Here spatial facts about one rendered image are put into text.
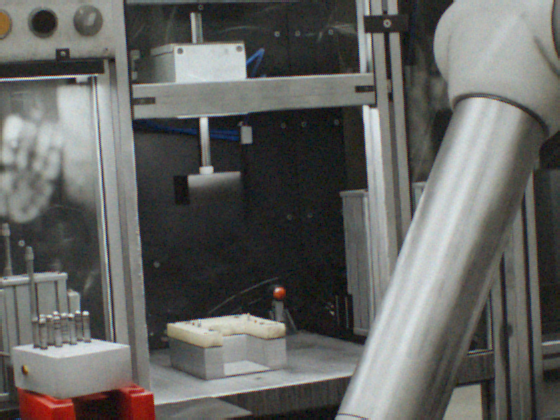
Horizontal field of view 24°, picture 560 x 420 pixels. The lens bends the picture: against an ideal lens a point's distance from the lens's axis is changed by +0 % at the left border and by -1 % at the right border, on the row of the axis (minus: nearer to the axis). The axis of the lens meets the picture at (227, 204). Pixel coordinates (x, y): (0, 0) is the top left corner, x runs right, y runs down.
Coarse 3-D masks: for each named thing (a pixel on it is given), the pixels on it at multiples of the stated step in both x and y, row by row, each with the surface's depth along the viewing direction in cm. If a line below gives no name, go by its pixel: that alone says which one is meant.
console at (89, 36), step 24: (0, 0) 164; (24, 0) 165; (48, 0) 166; (72, 0) 167; (96, 0) 169; (0, 24) 163; (24, 24) 165; (48, 24) 165; (72, 24) 168; (96, 24) 168; (0, 48) 164; (24, 48) 165; (48, 48) 166; (72, 48) 168; (96, 48) 169
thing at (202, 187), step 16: (208, 128) 198; (208, 144) 198; (208, 160) 198; (176, 176) 199; (192, 176) 195; (208, 176) 196; (224, 176) 197; (176, 192) 200; (192, 192) 195; (208, 192) 196; (224, 192) 197; (240, 192) 198
